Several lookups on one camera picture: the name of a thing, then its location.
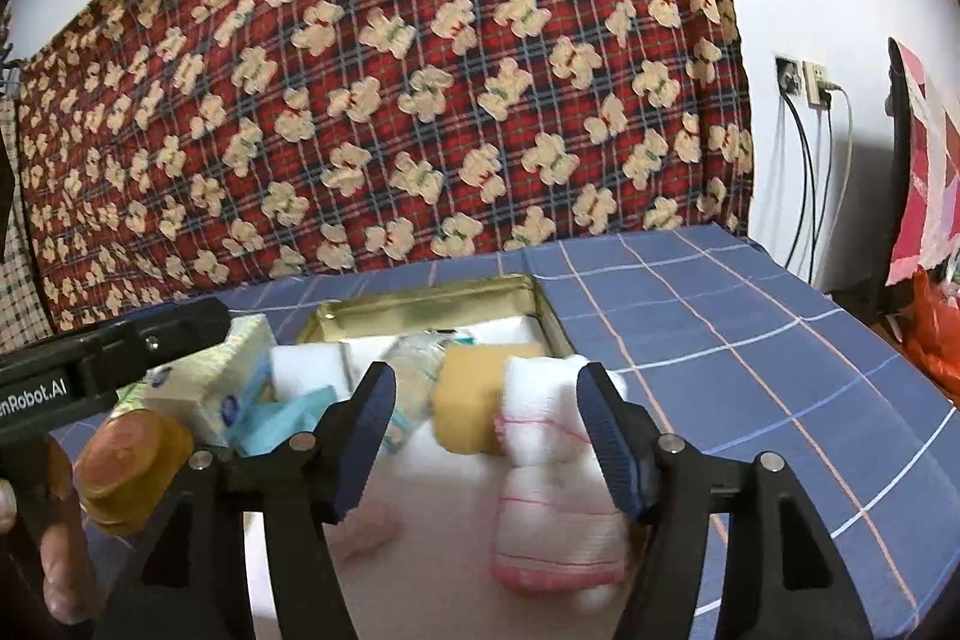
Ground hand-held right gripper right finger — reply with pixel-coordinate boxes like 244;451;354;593
576;362;875;640

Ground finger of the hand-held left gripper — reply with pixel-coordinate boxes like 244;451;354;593
139;299;230;378

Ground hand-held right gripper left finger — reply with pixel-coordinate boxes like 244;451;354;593
94;361;397;640

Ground yellow patterned tissue pack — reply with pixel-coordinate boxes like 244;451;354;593
142;314;278;450

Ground white towel with pink trim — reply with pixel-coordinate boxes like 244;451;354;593
491;351;635;592

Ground white foam block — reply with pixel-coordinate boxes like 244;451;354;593
270;344;352;402

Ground teal cloth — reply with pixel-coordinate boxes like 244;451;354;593
225;385;338;457

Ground yellow sponge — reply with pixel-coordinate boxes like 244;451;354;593
433;344;545;457

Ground gold tin box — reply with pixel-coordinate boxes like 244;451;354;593
240;274;653;640

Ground person's left hand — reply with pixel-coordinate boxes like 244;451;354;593
0;436;104;626

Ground beige checked cloth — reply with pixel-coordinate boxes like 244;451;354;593
0;92;53;341

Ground blue checked sheet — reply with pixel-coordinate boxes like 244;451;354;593
45;224;960;640

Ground dark metal hanger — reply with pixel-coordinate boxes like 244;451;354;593
0;10;23;94

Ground red plaid bear-print blanket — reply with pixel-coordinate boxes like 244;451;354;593
15;0;755;333

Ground orange plastic bag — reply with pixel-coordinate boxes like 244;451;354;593
900;269;960;401

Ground black chair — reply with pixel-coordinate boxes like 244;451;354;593
862;38;923;326

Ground pink patchwork cloth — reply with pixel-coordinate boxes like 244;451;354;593
889;40;960;289

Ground white charger cable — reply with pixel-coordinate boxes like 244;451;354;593
817;83;856;292

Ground white wall socket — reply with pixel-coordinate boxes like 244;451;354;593
802;61;835;110

